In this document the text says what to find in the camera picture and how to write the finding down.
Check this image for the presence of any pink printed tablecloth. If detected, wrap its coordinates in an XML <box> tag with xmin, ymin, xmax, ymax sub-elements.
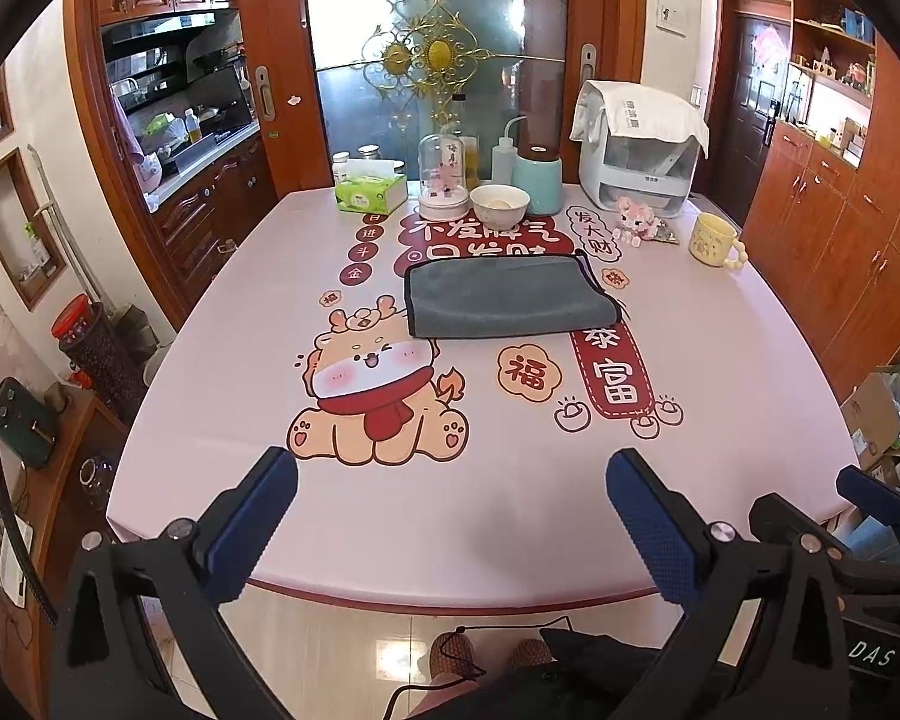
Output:
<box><xmin>105</xmin><ymin>181</ymin><xmax>863</xmax><ymax>610</ymax></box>

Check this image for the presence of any black woven basket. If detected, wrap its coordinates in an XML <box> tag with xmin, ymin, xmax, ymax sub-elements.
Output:
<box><xmin>58</xmin><ymin>304</ymin><xmax>148</xmax><ymax>422</ymax></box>

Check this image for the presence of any frosted glass sliding door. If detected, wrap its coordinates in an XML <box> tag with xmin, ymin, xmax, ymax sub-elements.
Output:
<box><xmin>304</xmin><ymin>0</ymin><xmax>571</xmax><ymax>200</ymax></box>

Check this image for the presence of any grey towel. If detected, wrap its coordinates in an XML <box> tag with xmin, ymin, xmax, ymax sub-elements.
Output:
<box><xmin>403</xmin><ymin>253</ymin><xmax>622</xmax><ymax>341</ymax></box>

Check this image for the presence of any red-lid plastic jar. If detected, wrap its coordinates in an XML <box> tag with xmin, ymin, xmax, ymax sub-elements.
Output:
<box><xmin>51</xmin><ymin>294</ymin><xmax>95</xmax><ymax>350</ymax></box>

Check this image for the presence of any person's dark clothing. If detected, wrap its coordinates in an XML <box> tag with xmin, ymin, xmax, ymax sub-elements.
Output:
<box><xmin>420</xmin><ymin>626</ymin><xmax>680</xmax><ymax>720</ymax></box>

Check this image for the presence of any white countertop appliance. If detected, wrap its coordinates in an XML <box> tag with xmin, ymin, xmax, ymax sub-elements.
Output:
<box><xmin>577</xmin><ymin>131</ymin><xmax>700</xmax><ymax>218</ymax></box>

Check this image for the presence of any white cloth cover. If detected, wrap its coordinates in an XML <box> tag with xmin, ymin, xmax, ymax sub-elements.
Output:
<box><xmin>570</xmin><ymin>79</ymin><xmax>710</xmax><ymax>160</ymax></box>

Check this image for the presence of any white squeeze bottle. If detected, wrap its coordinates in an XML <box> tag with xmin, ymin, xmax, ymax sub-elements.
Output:
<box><xmin>490</xmin><ymin>117</ymin><xmax>527</xmax><ymax>189</ymax></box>

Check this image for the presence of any cardboard box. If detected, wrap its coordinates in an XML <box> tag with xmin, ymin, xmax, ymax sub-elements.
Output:
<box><xmin>840</xmin><ymin>367</ymin><xmax>900</xmax><ymax>452</ymax></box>

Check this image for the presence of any yellow mug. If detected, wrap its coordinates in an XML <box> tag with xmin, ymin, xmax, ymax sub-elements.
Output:
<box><xmin>688</xmin><ymin>211</ymin><xmax>744</xmax><ymax>270</ymax></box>

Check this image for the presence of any white bowl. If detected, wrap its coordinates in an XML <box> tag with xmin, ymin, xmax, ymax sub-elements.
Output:
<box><xmin>469</xmin><ymin>184</ymin><xmax>532</xmax><ymax>225</ymax></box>

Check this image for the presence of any gold door ornament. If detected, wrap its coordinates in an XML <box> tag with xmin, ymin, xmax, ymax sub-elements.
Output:
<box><xmin>360</xmin><ymin>0</ymin><xmax>497</xmax><ymax>128</ymax></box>

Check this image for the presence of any green tissue box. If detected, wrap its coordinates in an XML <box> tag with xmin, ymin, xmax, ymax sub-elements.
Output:
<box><xmin>334</xmin><ymin>160</ymin><xmax>409</xmax><ymax>215</ymax></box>

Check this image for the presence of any person's foot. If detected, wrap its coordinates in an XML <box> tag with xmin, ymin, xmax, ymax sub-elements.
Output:
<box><xmin>426</xmin><ymin>631</ymin><xmax>490</xmax><ymax>695</ymax></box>
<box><xmin>505</xmin><ymin>637</ymin><xmax>554</xmax><ymax>670</ymax></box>

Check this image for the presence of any black cable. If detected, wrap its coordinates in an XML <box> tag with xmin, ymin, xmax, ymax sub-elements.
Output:
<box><xmin>386</xmin><ymin>619</ymin><xmax>572</xmax><ymax>720</ymax></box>

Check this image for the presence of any glass dome ornament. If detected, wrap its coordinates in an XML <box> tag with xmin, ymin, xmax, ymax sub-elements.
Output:
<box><xmin>418</xmin><ymin>133</ymin><xmax>472</xmax><ymax>221</ymax></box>

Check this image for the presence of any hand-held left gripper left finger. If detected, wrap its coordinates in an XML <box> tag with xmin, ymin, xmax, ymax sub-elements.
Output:
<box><xmin>49</xmin><ymin>446</ymin><xmax>301</xmax><ymax>720</ymax></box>

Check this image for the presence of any pink plush toy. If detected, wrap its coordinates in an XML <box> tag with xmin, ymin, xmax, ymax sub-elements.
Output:
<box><xmin>616</xmin><ymin>196</ymin><xmax>662</xmax><ymax>245</ymax></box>

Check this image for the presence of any dark entrance door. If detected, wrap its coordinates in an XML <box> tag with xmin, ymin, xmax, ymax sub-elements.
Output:
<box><xmin>718</xmin><ymin>0</ymin><xmax>793</xmax><ymax>227</ymax></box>

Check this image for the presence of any wooden shelf cabinet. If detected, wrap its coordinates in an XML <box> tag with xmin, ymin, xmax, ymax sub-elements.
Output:
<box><xmin>741</xmin><ymin>0</ymin><xmax>900</xmax><ymax>400</ymax></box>

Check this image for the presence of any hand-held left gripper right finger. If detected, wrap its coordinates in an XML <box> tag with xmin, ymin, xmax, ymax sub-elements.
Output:
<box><xmin>606</xmin><ymin>448</ymin><xmax>848</xmax><ymax>720</ymax></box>

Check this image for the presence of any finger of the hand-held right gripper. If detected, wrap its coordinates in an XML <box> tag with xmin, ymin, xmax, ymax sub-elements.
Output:
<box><xmin>836</xmin><ymin>465</ymin><xmax>900</xmax><ymax>542</ymax></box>
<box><xmin>748</xmin><ymin>493</ymin><xmax>850</xmax><ymax>565</ymax></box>

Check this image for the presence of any oil bottle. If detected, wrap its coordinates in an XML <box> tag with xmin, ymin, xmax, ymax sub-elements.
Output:
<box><xmin>450</xmin><ymin>94</ymin><xmax>483</xmax><ymax>188</ymax></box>

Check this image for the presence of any wooden kitchen cabinet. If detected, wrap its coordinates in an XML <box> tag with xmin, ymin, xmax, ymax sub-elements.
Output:
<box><xmin>64</xmin><ymin>0</ymin><xmax>290</xmax><ymax>332</ymax></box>

